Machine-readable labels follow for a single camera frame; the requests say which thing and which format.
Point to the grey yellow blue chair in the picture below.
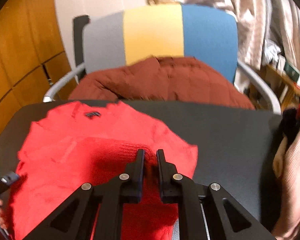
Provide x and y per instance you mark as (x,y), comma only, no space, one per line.
(152,35)

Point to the pink knit sweater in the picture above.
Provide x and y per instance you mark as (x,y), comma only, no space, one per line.
(295,180)

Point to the person's left hand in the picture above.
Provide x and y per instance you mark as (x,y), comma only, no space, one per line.
(1,212)

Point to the wooden shelf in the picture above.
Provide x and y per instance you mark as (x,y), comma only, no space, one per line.
(285,85)

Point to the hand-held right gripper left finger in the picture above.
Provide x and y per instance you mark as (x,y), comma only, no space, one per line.
(140,165)

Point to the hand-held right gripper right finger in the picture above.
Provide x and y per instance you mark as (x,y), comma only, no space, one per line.
(161,165)

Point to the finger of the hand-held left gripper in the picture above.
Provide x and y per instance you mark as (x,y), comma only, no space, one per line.
(11,178)

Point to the dark cloth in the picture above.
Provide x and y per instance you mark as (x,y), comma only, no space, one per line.
(291,125)

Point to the rust quilted jacket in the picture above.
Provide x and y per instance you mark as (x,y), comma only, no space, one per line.
(165,80)

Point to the red knit sweater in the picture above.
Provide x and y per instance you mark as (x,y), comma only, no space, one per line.
(77,142)

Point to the wooden cabinet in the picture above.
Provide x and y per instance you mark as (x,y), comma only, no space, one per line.
(22,55)

